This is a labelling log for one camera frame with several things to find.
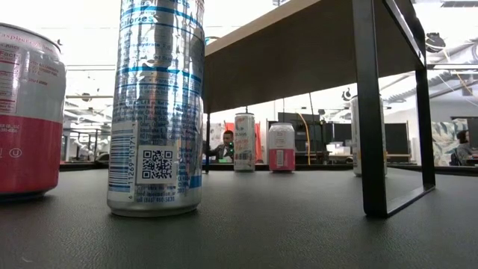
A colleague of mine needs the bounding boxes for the white Celsius can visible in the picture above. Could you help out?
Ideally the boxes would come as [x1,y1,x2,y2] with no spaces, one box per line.
[233,113,257,173]

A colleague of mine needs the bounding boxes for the black equipment cabinet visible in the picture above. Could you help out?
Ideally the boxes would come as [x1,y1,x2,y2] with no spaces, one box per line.
[276,111,326,165]

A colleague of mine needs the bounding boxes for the black overhead fixture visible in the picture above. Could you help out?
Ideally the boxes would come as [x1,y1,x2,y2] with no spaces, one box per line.
[425,32,447,53]

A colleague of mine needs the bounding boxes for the tall silver can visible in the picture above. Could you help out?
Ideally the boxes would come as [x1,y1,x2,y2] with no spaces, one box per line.
[350,96,388,176]

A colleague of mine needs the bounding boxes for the yellow hanging cable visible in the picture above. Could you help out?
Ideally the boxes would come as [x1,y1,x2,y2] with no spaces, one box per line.
[297,113,311,166]

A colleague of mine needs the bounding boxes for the red banner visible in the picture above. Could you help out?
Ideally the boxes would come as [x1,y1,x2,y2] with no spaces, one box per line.
[223,122,264,164]

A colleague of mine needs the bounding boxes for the wooden shelf with black frame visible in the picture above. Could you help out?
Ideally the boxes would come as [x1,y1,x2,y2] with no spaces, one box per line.
[203,0,437,219]

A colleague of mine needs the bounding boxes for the white distant robot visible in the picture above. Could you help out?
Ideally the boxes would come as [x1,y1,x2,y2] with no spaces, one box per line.
[72,138,109,162]

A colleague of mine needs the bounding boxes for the pink and white can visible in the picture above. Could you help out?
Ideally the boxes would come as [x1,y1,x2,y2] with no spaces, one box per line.
[0,22,67,199]
[268,123,297,173]

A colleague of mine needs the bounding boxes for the person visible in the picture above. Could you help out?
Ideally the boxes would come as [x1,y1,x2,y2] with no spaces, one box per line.
[450,129,474,167]
[208,129,235,164]

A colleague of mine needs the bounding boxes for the white boxes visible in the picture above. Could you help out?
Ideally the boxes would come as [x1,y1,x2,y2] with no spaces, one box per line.
[326,141,352,156]

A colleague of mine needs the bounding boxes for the black monitor screen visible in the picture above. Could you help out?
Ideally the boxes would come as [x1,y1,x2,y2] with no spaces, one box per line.
[384,123,410,156]

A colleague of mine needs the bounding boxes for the silver blue slim can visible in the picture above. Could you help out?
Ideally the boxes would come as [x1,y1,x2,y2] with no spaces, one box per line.
[106,0,205,219]

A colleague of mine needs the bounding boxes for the leaf patterned panel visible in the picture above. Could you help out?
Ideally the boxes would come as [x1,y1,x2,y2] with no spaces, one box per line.
[431,118,478,168]

